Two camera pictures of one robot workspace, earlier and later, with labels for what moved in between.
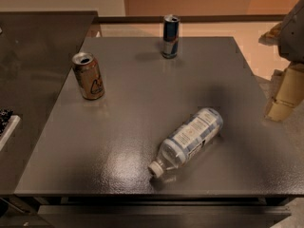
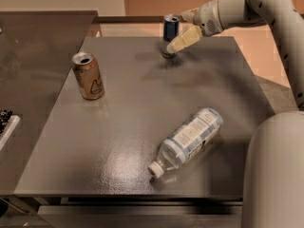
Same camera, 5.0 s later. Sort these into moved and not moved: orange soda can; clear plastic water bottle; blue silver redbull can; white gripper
Moved: white gripper
Not moved: blue silver redbull can; clear plastic water bottle; orange soda can
